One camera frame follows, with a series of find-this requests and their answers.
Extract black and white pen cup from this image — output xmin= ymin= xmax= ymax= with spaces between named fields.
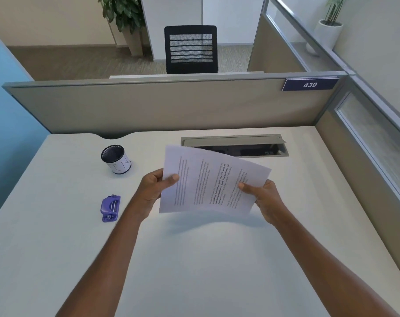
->
xmin=101 ymin=145 xmax=131 ymax=175

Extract blue number sign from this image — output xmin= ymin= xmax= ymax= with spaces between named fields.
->
xmin=282 ymin=77 xmax=340 ymax=92

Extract printed white paper sheets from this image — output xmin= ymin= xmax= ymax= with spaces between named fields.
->
xmin=159 ymin=145 xmax=272 ymax=216

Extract plant in white pot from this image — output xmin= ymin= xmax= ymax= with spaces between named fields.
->
xmin=306 ymin=0 xmax=349 ymax=57

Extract person's right hand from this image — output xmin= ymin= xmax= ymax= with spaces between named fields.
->
xmin=238 ymin=179 xmax=289 ymax=226

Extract person's right forearm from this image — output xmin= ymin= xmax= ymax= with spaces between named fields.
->
xmin=273 ymin=210 xmax=400 ymax=317

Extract large green potted plant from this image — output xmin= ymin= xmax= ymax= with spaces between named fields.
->
xmin=98 ymin=0 xmax=147 ymax=57

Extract beige cubicle partition panel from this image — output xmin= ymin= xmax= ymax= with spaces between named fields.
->
xmin=2 ymin=71 xmax=349 ymax=135
xmin=247 ymin=0 xmax=356 ymax=76

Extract glass-topped cubicle side partition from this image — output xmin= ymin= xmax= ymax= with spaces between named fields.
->
xmin=314 ymin=74 xmax=400 ymax=294

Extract grey desk cable tray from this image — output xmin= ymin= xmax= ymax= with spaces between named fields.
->
xmin=181 ymin=134 xmax=290 ymax=158

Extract person's left forearm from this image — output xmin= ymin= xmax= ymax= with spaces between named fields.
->
xmin=55 ymin=206 xmax=142 ymax=317

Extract purple hole punch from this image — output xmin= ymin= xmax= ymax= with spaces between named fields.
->
xmin=101 ymin=195 xmax=121 ymax=223

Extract black mesh office chair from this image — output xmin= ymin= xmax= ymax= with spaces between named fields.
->
xmin=164 ymin=25 xmax=219 ymax=74

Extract person's left hand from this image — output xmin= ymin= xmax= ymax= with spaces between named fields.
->
xmin=133 ymin=168 xmax=180 ymax=223

